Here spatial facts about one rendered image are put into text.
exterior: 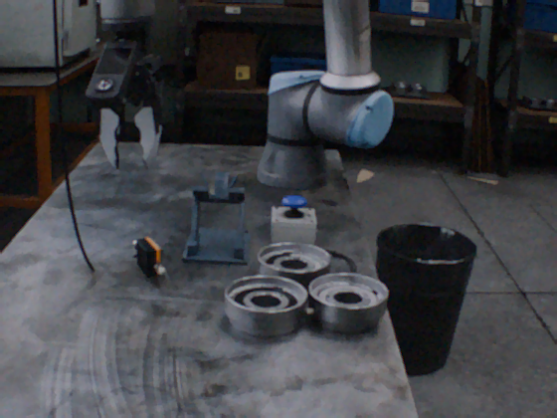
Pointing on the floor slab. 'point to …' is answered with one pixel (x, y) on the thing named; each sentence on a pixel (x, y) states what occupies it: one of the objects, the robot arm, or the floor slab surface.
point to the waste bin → (424, 289)
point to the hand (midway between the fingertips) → (130, 161)
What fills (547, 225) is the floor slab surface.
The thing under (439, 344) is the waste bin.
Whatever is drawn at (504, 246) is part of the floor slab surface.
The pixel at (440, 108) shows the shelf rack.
